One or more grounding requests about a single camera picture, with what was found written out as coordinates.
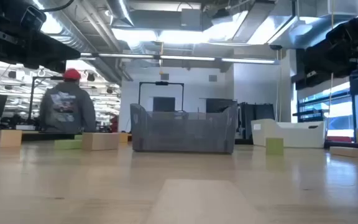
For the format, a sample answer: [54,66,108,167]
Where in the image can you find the white plastic bin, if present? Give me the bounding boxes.
[250,118,326,149]

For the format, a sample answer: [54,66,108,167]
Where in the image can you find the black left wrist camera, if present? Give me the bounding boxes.
[20,5,47,32]

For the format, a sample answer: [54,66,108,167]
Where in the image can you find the grey translucent plastic bin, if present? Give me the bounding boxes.
[130,102,239,154]

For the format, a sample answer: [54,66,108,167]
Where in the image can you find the person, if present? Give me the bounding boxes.
[39,68,97,134]

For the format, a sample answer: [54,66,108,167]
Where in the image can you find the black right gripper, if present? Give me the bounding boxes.
[295,12,358,91]

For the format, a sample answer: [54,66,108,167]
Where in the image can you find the black cable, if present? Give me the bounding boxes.
[38,0,75,14]

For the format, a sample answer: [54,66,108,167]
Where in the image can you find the red chair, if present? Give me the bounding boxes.
[109,114,119,133]

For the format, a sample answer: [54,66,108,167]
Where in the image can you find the long ceiling light strip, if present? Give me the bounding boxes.
[79,52,280,65]

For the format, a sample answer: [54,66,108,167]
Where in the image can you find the black cabinet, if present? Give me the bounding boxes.
[237,102,275,141]

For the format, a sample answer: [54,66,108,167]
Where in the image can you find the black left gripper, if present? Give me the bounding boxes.
[0,11,81,74]

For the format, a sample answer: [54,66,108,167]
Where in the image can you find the natural wooden block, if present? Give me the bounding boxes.
[0,129,23,148]
[81,133,121,152]
[329,146,358,159]

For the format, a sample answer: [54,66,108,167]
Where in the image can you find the black shelf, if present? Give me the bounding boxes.
[291,108,329,123]

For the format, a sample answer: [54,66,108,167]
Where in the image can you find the black stand frame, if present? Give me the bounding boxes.
[138,81,185,113]
[27,76,64,121]

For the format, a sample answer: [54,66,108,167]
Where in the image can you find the silver round air duct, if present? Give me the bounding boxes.
[31,0,124,85]

